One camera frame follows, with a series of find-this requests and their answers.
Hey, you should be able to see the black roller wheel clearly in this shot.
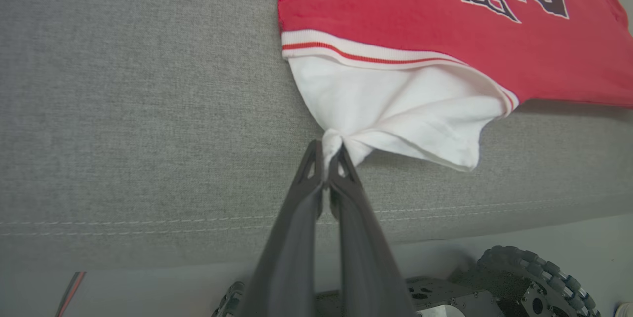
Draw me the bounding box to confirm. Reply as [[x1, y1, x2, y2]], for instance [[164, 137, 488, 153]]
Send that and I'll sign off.
[[213, 281, 246, 317], [477, 245, 601, 317]]

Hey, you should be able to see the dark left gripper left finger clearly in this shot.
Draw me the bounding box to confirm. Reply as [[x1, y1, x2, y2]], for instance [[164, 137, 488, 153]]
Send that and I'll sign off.
[[237, 140, 324, 317]]

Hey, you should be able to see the red and white basketball jersey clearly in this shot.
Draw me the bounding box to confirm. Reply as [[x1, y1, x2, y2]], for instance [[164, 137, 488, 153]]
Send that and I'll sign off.
[[274, 0, 633, 173]]

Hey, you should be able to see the grey fabric sofa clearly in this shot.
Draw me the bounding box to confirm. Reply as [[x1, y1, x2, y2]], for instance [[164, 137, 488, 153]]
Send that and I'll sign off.
[[0, 0, 633, 271]]

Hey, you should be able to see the red and black strip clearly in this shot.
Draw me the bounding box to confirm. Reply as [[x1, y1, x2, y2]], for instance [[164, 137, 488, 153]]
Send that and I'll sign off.
[[55, 271, 87, 317]]

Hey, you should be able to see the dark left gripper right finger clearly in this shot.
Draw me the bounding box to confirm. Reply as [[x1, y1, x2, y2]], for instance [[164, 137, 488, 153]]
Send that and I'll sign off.
[[329, 145, 416, 317]]

